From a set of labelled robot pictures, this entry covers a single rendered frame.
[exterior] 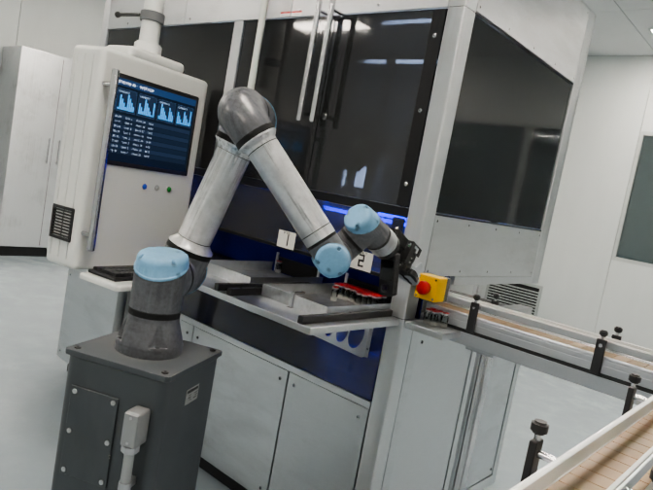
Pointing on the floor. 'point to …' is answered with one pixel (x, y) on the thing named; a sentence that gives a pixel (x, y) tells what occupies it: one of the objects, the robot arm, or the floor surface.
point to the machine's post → (447, 98)
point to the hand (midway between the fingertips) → (413, 284)
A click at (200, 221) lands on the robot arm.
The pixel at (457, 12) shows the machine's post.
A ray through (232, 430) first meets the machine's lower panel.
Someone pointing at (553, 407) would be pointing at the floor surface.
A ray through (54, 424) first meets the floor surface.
